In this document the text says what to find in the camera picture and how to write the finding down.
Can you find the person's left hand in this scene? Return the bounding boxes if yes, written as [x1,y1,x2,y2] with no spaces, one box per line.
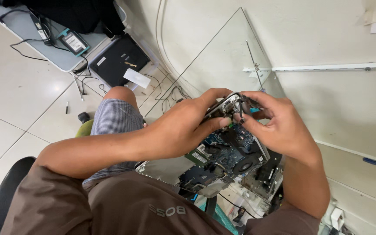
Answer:
[146,88,233,160]

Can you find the person's right hand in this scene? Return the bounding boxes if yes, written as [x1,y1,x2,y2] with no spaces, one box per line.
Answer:
[233,90,320,163]

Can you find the silver laptop with motherboard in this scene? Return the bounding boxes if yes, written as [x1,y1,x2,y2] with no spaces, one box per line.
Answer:
[135,92,271,199]

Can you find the thin screwdriver with teal handle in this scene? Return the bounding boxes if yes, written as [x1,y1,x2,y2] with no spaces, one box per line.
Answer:
[245,40,267,115]

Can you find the person's checkered shorts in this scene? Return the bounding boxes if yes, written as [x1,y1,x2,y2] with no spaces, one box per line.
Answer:
[83,98,145,184]

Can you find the white paper card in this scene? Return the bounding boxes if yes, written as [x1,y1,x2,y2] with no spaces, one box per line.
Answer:
[123,67,151,89]

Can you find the person's leg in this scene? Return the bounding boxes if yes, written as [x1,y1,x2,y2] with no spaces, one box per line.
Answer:
[103,86,139,109]

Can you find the black closed laptop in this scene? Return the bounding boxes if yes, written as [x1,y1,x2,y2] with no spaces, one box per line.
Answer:
[98,33,151,88]

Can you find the green stool seat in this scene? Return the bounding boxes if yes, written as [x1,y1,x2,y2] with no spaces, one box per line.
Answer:
[75,119,95,138]

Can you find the small black component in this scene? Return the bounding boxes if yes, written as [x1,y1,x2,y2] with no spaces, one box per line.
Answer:
[233,206,246,224]

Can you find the teal work mat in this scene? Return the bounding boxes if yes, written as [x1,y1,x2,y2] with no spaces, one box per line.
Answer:
[198,202,239,235]

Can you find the white power adapter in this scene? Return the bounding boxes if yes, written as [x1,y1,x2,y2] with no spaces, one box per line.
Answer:
[330,208,345,231]

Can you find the person's brown shirt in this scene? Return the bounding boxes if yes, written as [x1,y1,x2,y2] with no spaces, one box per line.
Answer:
[0,164,321,235]

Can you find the black office chair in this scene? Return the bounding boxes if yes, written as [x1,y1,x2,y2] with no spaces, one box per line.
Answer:
[0,156,37,235]

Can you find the tangled black cable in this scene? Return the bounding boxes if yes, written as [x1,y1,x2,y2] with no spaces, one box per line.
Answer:
[144,74,192,113]

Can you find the white metal wall rail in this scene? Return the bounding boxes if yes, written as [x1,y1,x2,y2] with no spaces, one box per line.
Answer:
[242,62,376,74]

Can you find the white wall cable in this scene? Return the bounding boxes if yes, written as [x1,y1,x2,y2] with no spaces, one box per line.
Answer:
[155,0,205,97]

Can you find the black power cable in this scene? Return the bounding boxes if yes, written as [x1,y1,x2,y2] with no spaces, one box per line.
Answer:
[10,39,109,96]

